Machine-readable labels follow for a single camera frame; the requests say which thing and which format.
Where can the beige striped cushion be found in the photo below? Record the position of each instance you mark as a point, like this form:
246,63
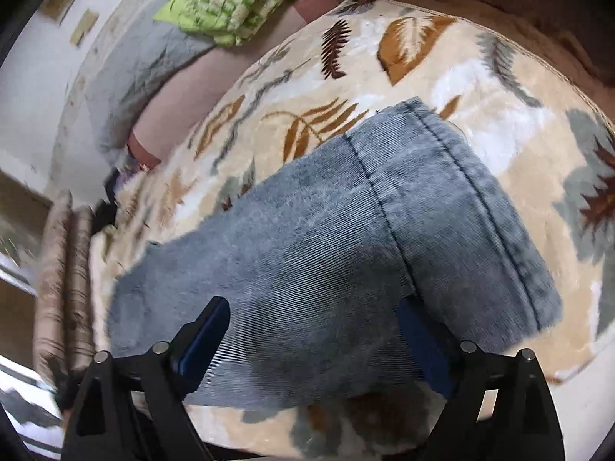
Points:
53,273

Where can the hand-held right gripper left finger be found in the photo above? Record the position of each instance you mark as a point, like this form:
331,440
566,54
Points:
204,345

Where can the blue denim pants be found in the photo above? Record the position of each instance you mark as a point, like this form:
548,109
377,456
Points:
312,249

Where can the green patterned cloth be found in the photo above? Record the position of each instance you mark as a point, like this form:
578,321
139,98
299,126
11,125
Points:
230,0

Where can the dark cloth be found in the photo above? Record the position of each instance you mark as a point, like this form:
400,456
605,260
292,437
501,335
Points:
108,206

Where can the cream leaf-printed blanket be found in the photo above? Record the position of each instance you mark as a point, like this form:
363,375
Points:
432,81

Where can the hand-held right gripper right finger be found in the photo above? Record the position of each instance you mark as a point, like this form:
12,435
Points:
425,345

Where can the grey quilted cloth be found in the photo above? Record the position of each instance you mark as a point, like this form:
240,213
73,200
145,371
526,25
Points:
139,67

